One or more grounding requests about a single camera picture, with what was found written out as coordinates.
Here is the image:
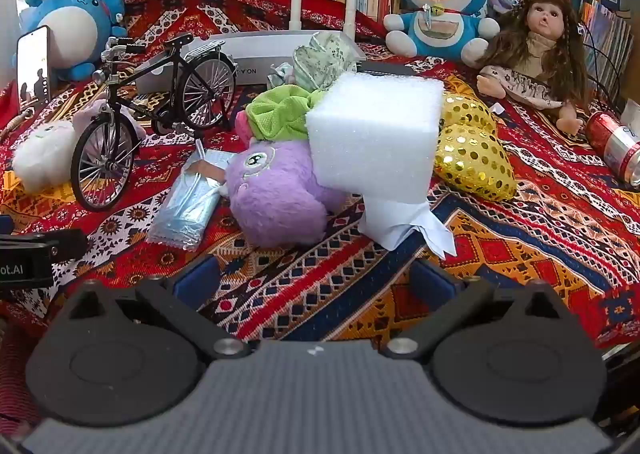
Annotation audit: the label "red patterned blanket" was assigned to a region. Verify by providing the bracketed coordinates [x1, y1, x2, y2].
[0, 0, 640, 350]

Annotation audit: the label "leaning thin books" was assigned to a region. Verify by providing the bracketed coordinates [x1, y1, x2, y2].
[579, 0, 635, 105]

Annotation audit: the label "white and pink sock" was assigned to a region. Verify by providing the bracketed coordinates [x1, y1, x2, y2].
[71, 98, 147, 141]

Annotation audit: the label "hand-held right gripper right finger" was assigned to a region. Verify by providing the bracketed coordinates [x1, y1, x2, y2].
[386, 256, 576, 360]

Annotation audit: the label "pink strawberry plush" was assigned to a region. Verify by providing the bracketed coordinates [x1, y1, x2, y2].
[234, 84, 327, 143]

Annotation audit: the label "white plush toy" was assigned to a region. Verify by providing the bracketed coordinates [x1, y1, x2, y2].
[12, 120, 79, 193]

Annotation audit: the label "flat black object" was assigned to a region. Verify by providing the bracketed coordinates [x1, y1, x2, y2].
[357, 61, 414, 78]

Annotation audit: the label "blue face mask pack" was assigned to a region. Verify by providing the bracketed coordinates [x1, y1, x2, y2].
[146, 148, 242, 253]

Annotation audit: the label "green floral cloth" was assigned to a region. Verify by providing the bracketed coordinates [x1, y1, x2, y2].
[292, 31, 359, 91]

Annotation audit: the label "gold sequin heart pillow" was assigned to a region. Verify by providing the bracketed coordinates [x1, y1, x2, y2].
[433, 93, 517, 203]

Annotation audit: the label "red drink can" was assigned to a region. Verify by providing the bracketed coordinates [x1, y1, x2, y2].
[584, 110, 640, 188]

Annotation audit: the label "round blue plush toy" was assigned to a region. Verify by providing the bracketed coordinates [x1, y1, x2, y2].
[24, 0, 127, 83]

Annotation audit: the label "purple plush toy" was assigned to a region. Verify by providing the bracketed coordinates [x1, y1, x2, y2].
[224, 138, 352, 250]

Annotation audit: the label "white storage box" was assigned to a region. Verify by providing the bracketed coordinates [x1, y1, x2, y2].
[134, 31, 367, 96]

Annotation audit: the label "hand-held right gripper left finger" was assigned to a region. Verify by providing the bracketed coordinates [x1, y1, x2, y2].
[65, 254, 252, 360]

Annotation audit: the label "smartphone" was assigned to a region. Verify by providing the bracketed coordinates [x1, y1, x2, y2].
[16, 25, 52, 111]

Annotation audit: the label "black model bicycle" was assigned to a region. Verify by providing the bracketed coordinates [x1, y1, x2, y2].
[70, 32, 239, 213]

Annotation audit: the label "brown haired doll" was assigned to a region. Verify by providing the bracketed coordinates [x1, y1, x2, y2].
[475, 0, 592, 136]

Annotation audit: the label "white foam block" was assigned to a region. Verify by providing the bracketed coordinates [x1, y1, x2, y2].
[305, 71, 446, 208]

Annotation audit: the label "white paper sheet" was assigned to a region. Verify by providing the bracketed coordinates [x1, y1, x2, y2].
[359, 193, 458, 261]

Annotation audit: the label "black cable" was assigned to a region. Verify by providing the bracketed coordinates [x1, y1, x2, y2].
[579, 24, 626, 120]

